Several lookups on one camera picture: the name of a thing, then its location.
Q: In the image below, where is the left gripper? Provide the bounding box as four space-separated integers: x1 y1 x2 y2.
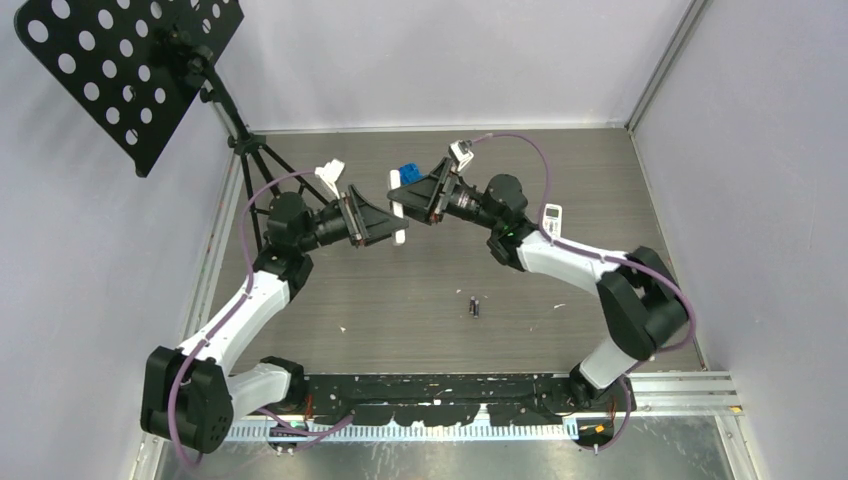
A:
297 185 407 253

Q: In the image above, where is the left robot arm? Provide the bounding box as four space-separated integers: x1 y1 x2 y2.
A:
140 186 408 454

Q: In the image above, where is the white remote control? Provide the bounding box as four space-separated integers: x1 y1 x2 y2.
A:
542 203 563 238
388 169 406 246

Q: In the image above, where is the black music stand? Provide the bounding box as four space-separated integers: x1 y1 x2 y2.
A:
13 0 342 260

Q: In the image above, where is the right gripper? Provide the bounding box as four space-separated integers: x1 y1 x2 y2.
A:
389 157 503 232

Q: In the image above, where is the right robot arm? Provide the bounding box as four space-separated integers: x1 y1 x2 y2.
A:
388 158 691 411

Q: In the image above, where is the aluminium rail frame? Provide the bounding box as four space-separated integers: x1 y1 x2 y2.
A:
174 366 756 476

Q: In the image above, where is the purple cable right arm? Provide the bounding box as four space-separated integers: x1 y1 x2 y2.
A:
470 133 697 453

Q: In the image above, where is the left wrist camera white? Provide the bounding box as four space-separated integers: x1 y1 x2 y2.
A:
314 158 345 199

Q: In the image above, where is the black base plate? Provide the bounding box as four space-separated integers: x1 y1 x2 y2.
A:
291 373 637 429

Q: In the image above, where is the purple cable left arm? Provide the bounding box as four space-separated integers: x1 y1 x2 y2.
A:
166 169 359 472

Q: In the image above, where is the blue toy car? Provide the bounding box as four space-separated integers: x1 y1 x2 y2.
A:
398 163 423 185

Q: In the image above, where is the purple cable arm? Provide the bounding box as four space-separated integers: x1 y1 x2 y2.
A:
166 169 359 472
470 133 697 453

